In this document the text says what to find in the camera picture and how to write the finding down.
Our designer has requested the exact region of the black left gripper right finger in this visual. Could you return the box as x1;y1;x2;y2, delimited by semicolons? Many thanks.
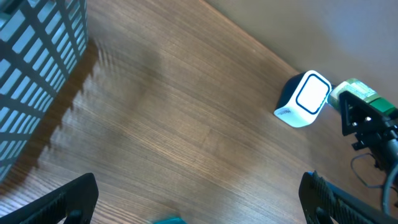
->
298;171;397;224

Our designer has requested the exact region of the white barcode scanner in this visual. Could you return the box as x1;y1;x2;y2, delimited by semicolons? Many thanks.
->
274;70;332;128

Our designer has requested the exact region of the green lid jar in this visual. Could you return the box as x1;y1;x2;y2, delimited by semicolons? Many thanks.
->
327;78;396;114

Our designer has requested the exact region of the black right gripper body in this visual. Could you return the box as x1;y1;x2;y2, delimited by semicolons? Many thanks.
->
351;116;397;173

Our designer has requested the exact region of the teal Listerine mouthwash bottle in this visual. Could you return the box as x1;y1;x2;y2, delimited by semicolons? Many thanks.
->
153;217;187;224

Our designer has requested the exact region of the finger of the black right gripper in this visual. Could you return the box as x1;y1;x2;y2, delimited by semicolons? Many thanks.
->
339;91;389;136

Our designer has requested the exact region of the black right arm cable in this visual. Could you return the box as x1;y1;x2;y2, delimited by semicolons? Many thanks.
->
350;152;398;215

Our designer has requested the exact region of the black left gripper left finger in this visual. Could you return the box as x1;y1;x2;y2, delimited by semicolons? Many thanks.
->
1;173;99;224

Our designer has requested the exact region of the grey plastic shopping basket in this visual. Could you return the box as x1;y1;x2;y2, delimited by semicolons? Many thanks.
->
1;0;88;179

